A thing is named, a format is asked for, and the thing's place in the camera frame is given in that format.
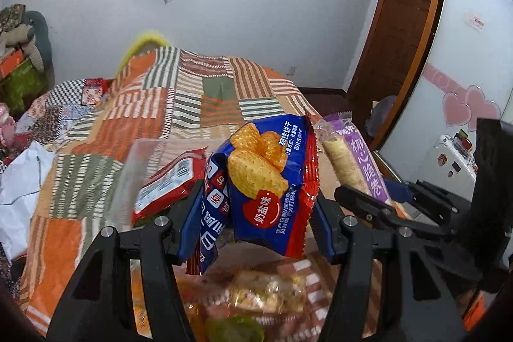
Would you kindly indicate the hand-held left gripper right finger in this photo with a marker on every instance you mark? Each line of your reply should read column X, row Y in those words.
column 322, row 236

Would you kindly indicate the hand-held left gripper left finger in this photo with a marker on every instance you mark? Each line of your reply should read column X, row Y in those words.
column 160, row 236

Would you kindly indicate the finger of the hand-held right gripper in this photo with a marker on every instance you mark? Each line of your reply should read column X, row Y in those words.
column 423, row 199
column 356, row 198

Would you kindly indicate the purple wafer roll packet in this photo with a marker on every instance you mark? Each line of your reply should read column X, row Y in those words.
column 348, row 157

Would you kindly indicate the red snack packet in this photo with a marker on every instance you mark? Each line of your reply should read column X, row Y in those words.
column 168, row 181

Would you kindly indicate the clear plastic container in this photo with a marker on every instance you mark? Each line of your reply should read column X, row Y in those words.
column 132, row 173

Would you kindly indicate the blue cracker packet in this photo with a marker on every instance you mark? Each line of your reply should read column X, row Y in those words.
column 260, row 189

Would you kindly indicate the white suitcase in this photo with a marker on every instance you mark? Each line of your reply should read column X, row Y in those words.
column 449, row 161

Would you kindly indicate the clear bag of nuggets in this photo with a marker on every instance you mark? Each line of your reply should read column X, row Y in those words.
column 268, row 290

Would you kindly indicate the grey bag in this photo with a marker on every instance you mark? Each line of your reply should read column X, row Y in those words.
column 380, row 115

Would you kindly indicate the pink heart stickers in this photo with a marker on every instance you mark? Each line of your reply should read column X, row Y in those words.
column 471, row 107

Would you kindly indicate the green pea packet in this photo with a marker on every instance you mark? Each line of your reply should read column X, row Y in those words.
column 234, row 330

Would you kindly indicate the orange striped patchwork blanket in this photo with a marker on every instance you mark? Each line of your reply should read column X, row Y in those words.
column 120, row 117

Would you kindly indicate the white crumpled paper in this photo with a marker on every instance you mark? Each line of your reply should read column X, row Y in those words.
column 22, row 181

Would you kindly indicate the checkered patchwork quilt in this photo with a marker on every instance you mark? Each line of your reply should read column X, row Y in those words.
column 60, row 109

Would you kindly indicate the wooden wardrobe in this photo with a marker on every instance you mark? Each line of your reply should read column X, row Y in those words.
column 473, row 45

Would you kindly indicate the wooden door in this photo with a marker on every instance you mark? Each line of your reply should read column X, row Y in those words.
column 396, row 33

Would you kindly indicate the red label sticker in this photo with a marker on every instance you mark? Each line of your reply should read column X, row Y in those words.
column 475, row 21

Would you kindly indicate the pink toy rabbit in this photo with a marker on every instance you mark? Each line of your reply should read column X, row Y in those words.
column 6, row 129

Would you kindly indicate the yellow foam tube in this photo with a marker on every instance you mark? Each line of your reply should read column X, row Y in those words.
column 140, row 41

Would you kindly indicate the green bag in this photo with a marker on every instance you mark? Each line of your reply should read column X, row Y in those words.
column 18, row 89

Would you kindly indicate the orange box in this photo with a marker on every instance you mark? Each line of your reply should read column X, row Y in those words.
column 10, row 61

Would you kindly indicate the patterned cushion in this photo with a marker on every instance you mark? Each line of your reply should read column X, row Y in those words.
column 12, row 15

